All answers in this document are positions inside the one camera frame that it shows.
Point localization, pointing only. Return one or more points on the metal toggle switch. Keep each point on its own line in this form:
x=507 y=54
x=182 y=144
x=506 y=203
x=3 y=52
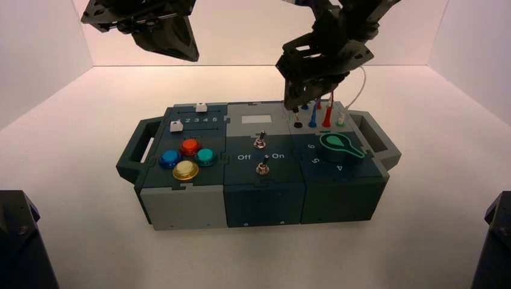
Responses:
x=259 y=140
x=262 y=166

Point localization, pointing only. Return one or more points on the teal push button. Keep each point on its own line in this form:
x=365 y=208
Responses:
x=205 y=156

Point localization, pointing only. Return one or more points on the teal and grey task box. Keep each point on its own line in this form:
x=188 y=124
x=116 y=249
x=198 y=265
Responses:
x=259 y=199

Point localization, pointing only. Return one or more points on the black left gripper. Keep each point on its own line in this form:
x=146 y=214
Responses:
x=135 y=14

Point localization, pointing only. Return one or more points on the white slider cap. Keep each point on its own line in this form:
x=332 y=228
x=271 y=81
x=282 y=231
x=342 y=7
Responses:
x=176 y=126
x=201 y=107

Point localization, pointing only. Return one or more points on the orange push button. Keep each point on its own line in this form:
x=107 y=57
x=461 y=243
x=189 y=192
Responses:
x=190 y=146

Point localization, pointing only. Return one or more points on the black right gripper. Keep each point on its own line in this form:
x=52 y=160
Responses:
x=319 y=60

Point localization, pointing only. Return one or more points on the blue push button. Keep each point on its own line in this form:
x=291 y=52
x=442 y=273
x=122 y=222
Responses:
x=170 y=158

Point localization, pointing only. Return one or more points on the yellow push button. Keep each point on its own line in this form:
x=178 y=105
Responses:
x=185 y=170

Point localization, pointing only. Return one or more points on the green rotary knob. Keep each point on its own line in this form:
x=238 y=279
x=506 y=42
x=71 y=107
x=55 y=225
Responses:
x=335 y=148

